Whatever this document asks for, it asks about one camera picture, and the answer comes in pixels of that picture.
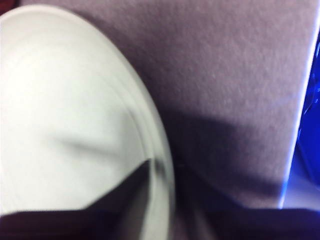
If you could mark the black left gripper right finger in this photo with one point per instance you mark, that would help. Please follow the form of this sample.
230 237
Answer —
262 225

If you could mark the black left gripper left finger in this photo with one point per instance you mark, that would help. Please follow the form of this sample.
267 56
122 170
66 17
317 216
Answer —
75 225

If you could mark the green round plate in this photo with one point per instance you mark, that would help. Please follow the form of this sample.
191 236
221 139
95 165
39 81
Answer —
62 100

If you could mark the red apple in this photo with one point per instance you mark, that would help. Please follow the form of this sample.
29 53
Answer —
6 2

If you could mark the blue plastic object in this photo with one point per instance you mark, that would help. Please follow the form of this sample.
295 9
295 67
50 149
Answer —
312 112

